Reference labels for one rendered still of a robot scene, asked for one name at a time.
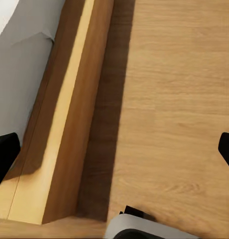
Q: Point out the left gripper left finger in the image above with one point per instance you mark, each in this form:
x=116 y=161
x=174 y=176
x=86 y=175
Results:
x=9 y=150

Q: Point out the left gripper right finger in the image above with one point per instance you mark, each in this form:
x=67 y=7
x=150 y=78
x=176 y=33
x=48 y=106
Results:
x=224 y=146

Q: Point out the bed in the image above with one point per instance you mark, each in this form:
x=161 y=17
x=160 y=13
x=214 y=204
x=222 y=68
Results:
x=51 y=54

